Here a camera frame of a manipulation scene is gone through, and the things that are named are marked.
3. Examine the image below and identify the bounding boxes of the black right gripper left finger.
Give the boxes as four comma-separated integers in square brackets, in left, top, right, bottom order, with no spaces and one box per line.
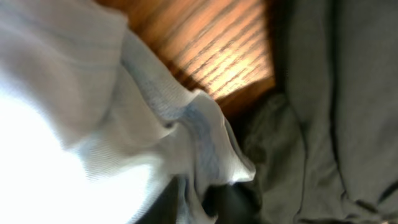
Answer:
[136,177,179,224]

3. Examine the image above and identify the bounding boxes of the black t-shirt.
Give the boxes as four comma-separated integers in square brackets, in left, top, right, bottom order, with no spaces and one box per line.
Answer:
[237,0,397,223]

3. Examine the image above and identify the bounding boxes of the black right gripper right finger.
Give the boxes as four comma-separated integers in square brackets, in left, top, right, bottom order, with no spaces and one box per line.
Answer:
[201,184,261,224]

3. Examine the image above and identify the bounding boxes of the light blue printed t-shirt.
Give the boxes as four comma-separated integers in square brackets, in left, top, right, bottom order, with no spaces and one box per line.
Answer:
[1,1,256,223]

